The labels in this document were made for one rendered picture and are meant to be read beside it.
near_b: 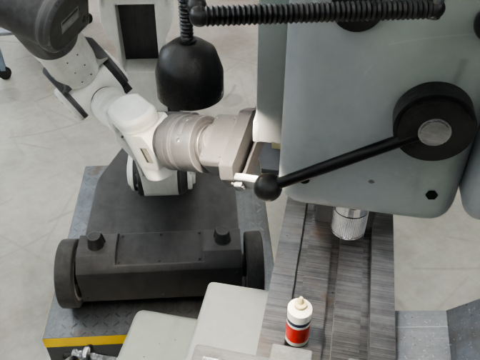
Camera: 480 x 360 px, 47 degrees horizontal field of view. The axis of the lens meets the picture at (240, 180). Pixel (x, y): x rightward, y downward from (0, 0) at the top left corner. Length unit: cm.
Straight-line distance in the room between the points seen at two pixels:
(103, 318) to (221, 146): 100
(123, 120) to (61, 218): 178
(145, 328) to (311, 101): 83
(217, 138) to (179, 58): 26
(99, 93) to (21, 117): 233
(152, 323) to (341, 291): 44
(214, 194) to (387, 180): 122
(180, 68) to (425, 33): 23
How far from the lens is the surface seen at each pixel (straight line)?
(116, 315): 169
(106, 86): 110
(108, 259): 156
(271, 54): 60
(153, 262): 154
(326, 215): 116
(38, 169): 294
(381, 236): 117
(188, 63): 56
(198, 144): 81
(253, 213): 194
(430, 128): 50
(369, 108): 53
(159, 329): 125
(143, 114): 86
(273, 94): 62
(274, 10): 38
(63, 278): 159
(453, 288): 238
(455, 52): 51
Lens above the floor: 173
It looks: 40 degrees down
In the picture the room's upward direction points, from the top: straight up
